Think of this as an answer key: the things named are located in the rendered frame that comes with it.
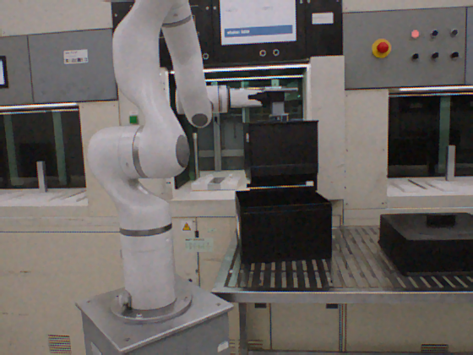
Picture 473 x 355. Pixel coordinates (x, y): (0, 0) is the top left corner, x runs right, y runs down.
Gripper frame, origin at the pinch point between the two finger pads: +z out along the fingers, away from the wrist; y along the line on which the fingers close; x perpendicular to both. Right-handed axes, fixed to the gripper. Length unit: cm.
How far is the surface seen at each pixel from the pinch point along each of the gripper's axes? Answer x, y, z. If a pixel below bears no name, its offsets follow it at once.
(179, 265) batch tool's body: -66, -35, -37
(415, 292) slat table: -50, 39, 26
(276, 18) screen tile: 30.8, -25.9, 5.1
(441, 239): -40, 31, 37
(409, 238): -39, 29, 29
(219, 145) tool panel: -21, -116, -16
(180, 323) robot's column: -50, 46, -30
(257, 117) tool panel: -5, -117, 8
